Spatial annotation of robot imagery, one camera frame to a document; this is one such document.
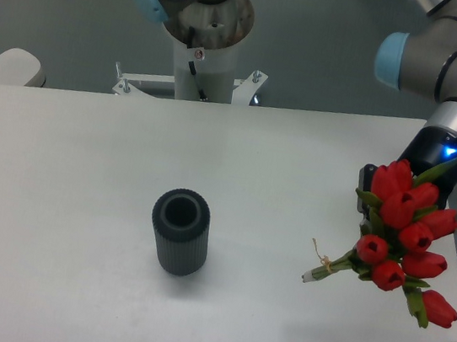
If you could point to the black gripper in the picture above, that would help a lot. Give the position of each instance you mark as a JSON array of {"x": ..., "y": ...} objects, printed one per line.
[{"x": 430, "y": 157}]

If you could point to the red tulip bouquet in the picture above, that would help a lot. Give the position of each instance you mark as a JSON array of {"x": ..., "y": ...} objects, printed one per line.
[{"x": 396, "y": 254}]

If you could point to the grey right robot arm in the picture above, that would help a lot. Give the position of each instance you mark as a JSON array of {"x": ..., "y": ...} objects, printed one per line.
[{"x": 426, "y": 64}]

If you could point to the dark grey ribbed vase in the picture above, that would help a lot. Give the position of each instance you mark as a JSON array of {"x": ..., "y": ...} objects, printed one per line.
[{"x": 181, "y": 220}]

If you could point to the beige chair backrest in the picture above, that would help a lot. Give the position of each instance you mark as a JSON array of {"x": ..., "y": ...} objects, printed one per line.
[{"x": 20, "y": 68}]

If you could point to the white metal mounting bracket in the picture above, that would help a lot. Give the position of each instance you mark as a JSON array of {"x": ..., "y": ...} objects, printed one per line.
[{"x": 244, "y": 92}]

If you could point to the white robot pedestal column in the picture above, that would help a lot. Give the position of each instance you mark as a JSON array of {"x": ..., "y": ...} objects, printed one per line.
[{"x": 202, "y": 74}]

